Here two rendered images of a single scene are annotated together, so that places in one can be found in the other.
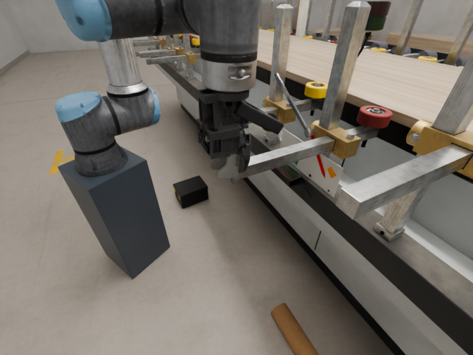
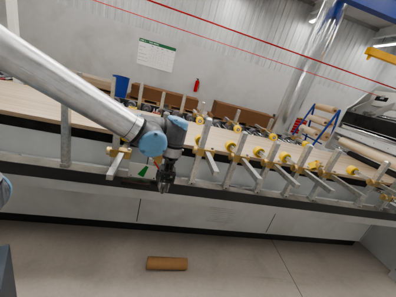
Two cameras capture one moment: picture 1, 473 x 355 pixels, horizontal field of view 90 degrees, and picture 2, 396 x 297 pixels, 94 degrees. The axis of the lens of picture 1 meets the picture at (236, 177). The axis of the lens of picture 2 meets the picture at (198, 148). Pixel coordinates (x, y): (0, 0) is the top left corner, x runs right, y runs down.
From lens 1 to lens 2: 0.77 m
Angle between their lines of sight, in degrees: 68
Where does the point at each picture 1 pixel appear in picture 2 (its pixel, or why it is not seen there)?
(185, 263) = not seen: outside the picture
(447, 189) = (189, 162)
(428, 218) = (186, 173)
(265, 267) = (116, 256)
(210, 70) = (177, 152)
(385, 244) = (194, 186)
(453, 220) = not seen: hidden behind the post
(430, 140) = (200, 151)
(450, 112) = (202, 143)
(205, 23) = (179, 139)
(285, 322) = (157, 261)
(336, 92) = not seen: hidden behind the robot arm
